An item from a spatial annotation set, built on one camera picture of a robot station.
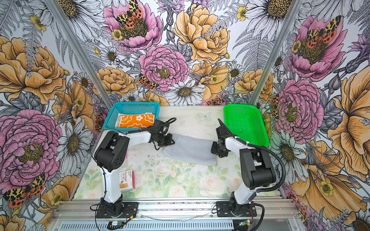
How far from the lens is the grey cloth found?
0.91 m

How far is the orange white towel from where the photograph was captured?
1.07 m

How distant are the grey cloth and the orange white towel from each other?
0.25 m
